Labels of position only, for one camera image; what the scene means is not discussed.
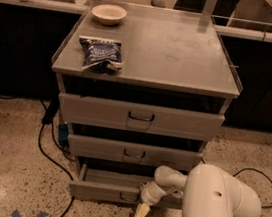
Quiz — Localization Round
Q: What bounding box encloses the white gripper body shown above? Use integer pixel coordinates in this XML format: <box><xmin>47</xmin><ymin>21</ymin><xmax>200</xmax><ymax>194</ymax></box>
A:
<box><xmin>140</xmin><ymin>181</ymin><xmax>166</xmax><ymax>206</ymax></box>

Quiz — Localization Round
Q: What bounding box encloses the blue tape cross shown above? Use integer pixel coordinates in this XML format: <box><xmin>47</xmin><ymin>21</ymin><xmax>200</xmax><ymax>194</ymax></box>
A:
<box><xmin>10</xmin><ymin>209</ymin><xmax>48</xmax><ymax>217</ymax></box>

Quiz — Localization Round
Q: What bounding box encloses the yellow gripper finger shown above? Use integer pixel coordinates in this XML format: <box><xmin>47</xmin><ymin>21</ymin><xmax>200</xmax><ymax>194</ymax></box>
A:
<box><xmin>134</xmin><ymin>202</ymin><xmax>150</xmax><ymax>217</ymax></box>

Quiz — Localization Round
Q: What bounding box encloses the grey top drawer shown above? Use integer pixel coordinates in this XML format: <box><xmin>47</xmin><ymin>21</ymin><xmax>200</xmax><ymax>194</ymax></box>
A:
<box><xmin>59</xmin><ymin>93</ymin><xmax>225</xmax><ymax>142</ymax></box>

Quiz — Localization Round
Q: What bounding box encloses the blue power box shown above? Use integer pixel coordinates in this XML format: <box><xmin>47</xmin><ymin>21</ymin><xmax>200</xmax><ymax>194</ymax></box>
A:
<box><xmin>58</xmin><ymin>123</ymin><xmax>69</xmax><ymax>143</ymax></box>

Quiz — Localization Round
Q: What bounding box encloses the blue chip bag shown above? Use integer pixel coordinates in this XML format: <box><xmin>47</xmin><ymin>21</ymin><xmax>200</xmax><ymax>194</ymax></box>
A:
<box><xmin>79</xmin><ymin>36</ymin><xmax>124</xmax><ymax>72</ymax></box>

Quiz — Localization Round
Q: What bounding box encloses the grey middle drawer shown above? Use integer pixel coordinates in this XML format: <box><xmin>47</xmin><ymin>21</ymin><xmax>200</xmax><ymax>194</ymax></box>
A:
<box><xmin>68</xmin><ymin>135</ymin><xmax>202</xmax><ymax>171</ymax></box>

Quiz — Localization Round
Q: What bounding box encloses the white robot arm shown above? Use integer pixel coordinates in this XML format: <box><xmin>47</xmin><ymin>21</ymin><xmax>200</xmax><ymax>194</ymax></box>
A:
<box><xmin>134</xmin><ymin>164</ymin><xmax>262</xmax><ymax>217</ymax></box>

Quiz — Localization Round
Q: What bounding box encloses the black floor cable left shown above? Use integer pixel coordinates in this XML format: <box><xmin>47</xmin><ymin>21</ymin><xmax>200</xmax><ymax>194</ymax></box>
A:
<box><xmin>25</xmin><ymin>100</ymin><xmax>88</xmax><ymax>217</ymax></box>

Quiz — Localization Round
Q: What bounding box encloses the grey bottom drawer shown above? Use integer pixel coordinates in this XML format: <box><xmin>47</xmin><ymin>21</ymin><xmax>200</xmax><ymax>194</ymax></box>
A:
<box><xmin>67</xmin><ymin>157</ymin><xmax>188</xmax><ymax>214</ymax></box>

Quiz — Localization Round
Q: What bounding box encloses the grey drawer cabinet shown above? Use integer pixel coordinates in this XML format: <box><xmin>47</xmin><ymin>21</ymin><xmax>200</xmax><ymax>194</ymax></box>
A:
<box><xmin>36</xmin><ymin>0</ymin><xmax>253</xmax><ymax>195</ymax></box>

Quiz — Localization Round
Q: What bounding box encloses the grey drawer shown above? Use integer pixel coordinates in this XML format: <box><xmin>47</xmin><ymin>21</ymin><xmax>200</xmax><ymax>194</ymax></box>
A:
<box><xmin>67</xmin><ymin>157</ymin><xmax>188</xmax><ymax>214</ymax></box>
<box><xmin>68</xmin><ymin>135</ymin><xmax>202</xmax><ymax>171</ymax></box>
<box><xmin>59</xmin><ymin>93</ymin><xmax>225</xmax><ymax>142</ymax></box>

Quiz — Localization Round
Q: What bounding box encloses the white bowl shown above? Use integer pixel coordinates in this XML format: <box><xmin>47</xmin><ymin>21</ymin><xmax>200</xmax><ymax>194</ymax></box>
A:
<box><xmin>91</xmin><ymin>4</ymin><xmax>127</xmax><ymax>26</ymax></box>

